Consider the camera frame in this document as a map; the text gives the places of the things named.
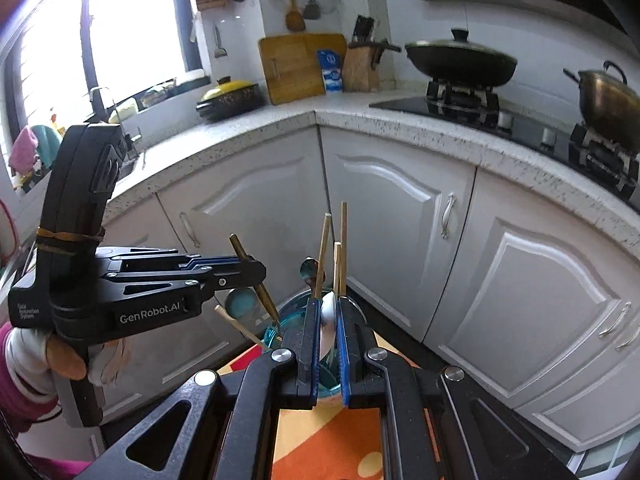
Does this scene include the black gas stove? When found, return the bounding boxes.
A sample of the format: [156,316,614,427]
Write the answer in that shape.
[370,80,640,201]

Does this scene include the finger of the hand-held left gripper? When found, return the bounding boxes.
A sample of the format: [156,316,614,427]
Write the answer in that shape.
[112,258,269,307]
[97,247,247,276]

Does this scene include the yellow lidded casserole pot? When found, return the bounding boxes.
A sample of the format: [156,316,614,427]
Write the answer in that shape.
[195,76,266,122]

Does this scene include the teal round container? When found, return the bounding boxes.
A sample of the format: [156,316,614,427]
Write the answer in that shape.
[224,287,262,328]

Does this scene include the kitchen faucet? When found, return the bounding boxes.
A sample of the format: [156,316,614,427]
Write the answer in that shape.
[87,85,146,171]

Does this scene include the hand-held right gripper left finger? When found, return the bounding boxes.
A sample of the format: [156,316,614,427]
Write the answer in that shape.
[97,296,322,480]

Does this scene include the metal spoon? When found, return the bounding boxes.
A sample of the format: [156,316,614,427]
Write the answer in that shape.
[300,257,326,301]

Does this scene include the person's left hand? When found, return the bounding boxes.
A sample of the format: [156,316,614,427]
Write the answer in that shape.
[0,321,133,401]

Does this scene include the black knife handles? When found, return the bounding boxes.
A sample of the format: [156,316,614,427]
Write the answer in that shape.
[350,15,402,56]

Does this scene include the white utensil holder teal lid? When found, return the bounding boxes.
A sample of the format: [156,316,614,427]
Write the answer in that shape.
[260,287,373,406]

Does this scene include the pink cloth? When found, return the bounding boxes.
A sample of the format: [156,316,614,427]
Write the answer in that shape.
[7,125,41,176]

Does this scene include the grey cabinet door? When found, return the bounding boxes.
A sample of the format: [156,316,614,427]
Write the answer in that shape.
[425,166,638,401]
[97,192,251,428]
[156,127,333,361]
[319,127,477,356]
[515,305,640,453]

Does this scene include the kitchen window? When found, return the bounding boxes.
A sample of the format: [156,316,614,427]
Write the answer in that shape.
[0,0,206,171]

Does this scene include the teal cloth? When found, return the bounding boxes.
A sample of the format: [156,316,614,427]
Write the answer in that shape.
[35,125,63,166]

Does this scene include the black lidded wok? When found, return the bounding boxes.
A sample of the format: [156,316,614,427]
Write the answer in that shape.
[404,27,518,88]

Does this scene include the person's left forearm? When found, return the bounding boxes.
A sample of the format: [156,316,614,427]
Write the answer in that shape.
[0,370,96,480]

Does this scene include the orange red printed blanket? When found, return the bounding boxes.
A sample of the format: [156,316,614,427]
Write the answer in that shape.
[215,330,441,480]

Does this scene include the wooden knife block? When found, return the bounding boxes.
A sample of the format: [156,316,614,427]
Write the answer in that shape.
[341,40,383,93]

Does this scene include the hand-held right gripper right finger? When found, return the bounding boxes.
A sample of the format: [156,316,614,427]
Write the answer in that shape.
[336,296,581,480]

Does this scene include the dark brown chopstick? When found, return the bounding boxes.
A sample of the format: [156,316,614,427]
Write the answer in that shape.
[229,234,282,333]

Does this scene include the wooden cutting board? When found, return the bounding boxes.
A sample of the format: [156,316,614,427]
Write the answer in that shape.
[258,33,348,106]

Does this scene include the white ceramic spoon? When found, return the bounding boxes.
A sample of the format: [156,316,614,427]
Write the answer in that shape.
[320,292,341,361]

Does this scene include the blue white packet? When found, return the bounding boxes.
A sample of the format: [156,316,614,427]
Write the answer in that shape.
[316,49,345,94]

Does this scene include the brass wok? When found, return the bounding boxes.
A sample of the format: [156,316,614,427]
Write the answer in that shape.
[562,60,640,143]

